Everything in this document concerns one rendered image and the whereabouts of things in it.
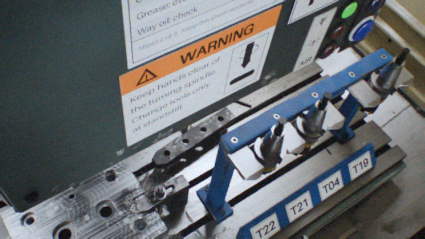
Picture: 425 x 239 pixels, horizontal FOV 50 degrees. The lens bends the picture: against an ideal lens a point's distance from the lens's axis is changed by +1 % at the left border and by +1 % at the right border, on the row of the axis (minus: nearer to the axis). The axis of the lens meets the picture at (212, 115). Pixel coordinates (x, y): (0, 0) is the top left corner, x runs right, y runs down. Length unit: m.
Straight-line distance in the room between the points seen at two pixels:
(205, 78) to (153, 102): 0.05
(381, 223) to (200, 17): 1.23
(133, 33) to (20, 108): 0.09
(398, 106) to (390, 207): 0.33
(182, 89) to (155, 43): 0.08
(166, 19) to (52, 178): 0.17
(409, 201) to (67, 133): 1.27
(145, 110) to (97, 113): 0.05
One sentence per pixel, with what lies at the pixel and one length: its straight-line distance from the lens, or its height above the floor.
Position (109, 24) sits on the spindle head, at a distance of 0.29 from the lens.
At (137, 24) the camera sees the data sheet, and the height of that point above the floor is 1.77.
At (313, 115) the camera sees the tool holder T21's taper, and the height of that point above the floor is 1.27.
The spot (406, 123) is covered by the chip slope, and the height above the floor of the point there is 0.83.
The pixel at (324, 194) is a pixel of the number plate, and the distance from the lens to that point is 1.22.
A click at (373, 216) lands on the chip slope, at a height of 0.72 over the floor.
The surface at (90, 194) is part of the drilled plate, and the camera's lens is 1.09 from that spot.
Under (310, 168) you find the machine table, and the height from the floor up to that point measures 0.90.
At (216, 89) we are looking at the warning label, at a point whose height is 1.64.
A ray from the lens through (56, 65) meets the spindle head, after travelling 0.30.
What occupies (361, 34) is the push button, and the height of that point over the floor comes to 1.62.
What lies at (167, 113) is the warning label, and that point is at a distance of 0.41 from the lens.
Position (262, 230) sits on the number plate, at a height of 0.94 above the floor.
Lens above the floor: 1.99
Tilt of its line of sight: 57 degrees down
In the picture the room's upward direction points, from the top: 11 degrees clockwise
